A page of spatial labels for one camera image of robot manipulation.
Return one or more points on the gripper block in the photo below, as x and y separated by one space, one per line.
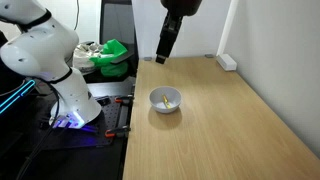
181 6

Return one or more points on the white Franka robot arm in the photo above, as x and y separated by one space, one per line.
40 43

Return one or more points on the grey round bowl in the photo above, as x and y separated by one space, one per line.
160 101

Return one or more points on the grey table clamp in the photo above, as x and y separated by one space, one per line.
147 58
209 55

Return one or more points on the black flat panel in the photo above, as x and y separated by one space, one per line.
116 20

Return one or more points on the white vertical beam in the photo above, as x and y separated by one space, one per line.
228 23

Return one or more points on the white rectangular box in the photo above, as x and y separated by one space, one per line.
227 62

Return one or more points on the white crumpled plastic bag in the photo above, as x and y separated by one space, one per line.
81 58

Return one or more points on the black case with cyan strip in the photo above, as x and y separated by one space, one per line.
16 95

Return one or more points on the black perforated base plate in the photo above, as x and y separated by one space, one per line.
110 116

